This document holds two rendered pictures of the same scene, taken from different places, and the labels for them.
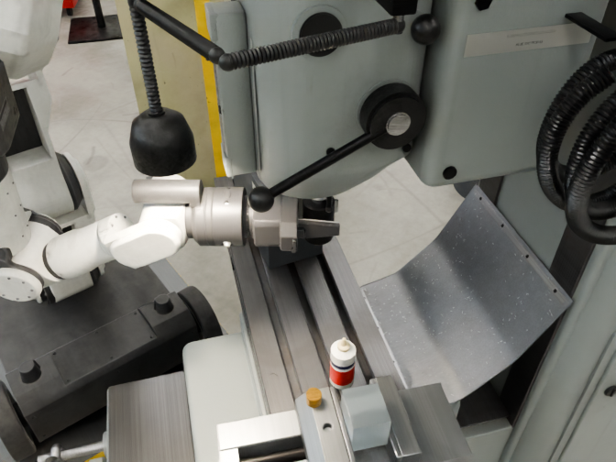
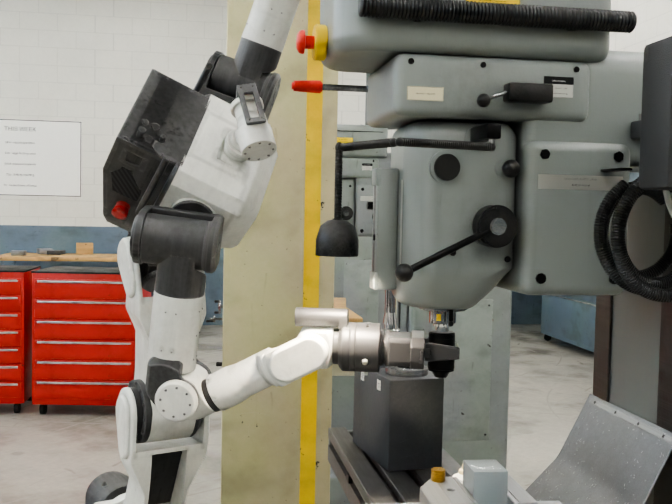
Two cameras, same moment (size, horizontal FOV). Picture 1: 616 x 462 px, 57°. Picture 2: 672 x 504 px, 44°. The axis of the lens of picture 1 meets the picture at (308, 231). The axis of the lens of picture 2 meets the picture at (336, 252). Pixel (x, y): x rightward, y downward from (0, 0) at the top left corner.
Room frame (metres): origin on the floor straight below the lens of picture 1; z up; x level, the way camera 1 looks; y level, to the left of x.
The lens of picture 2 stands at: (-0.84, 0.04, 1.48)
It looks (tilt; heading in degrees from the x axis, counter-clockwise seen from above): 3 degrees down; 5
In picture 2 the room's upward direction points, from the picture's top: 1 degrees clockwise
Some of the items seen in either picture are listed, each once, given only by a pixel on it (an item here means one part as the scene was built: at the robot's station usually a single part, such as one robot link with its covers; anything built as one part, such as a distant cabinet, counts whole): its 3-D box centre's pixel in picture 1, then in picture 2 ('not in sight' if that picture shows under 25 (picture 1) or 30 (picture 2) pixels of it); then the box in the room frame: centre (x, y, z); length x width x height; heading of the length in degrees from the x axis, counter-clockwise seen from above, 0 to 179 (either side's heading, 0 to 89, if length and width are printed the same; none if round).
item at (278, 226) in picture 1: (257, 217); (390, 349); (0.66, 0.08, 1.23); 0.13 x 0.12 x 0.10; 0
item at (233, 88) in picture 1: (233, 94); (384, 228); (0.63, 0.09, 1.45); 0.04 x 0.04 x 0.21; 15
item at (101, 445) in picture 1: (76, 452); not in sight; (0.66, 0.53, 0.53); 0.22 x 0.06 x 0.06; 105
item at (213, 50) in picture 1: (180, 31); (370, 144); (0.48, 0.11, 1.58); 0.17 x 0.01 x 0.01; 37
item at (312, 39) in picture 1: (317, 42); (446, 144); (0.46, -0.01, 1.58); 0.17 x 0.01 x 0.01; 118
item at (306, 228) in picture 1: (318, 230); (441, 353); (0.62, -0.01, 1.23); 0.06 x 0.02 x 0.03; 90
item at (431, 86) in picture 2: not in sight; (471, 96); (0.67, -0.06, 1.68); 0.34 x 0.24 x 0.10; 105
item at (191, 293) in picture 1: (199, 319); not in sight; (1.08, 0.31, 0.50); 0.20 x 0.05 x 0.20; 37
